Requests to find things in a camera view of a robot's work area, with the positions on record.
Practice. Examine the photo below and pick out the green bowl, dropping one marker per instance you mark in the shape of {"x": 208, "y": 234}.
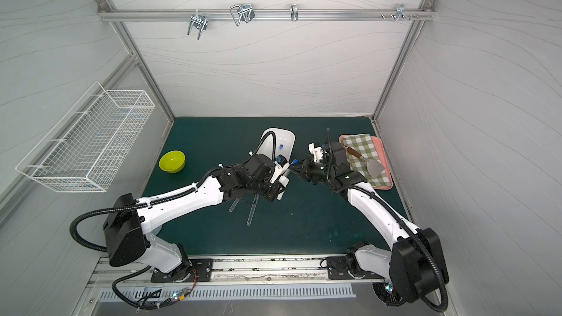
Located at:
{"x": 172, "y": 162}

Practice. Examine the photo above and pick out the white rectangular tray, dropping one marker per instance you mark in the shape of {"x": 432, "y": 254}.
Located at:
{"x": 270, "y": 141}

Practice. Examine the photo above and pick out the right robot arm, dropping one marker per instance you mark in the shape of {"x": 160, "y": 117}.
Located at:
{"x": 413, "y": 267}

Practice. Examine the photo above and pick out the white vent strip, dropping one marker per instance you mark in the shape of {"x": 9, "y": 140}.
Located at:
{"x": 247, "y": 292}

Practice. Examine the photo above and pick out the metal spatula wooden handle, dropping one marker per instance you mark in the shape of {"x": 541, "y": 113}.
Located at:
{"x": 374, "y": 168}

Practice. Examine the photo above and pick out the white wire basket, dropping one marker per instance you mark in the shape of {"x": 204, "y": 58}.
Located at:
{"x": 84, "y": 150}

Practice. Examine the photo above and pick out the metal hook clamp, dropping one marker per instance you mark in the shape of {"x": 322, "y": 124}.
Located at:
{"x": 294, "y": 12}
{"x": 242, "y": 13}
{"x": 399, "y": 14}
{"x": 198, "y": 23}

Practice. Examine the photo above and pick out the green table mat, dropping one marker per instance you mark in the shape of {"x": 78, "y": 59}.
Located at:
{"x": 309, "y": 219}

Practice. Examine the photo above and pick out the pink tray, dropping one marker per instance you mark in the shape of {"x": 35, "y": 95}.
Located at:
{"x": 382, "y": 153}

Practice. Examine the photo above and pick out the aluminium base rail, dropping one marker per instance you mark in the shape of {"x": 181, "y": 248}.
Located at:
{"x": 233, "y": 270}

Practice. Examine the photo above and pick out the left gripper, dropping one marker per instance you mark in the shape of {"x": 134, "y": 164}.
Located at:
{"x": 270, "y": 191}

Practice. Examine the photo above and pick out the green checkered cloth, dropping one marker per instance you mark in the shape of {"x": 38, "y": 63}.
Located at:
{"x": 371, "y": 149}

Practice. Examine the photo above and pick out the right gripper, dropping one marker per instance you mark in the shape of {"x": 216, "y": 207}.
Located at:
{"x": 310, "y": 171}

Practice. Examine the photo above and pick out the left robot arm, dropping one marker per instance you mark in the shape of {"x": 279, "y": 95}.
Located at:
{"x": 131, "y": 223}

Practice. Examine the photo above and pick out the white wipe cloth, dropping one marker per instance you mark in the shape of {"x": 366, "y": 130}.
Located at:
{"x": 283, "y": 180}

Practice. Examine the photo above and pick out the aluminium top rail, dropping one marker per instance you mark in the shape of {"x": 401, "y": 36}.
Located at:
{"x": 262, "y": 15}

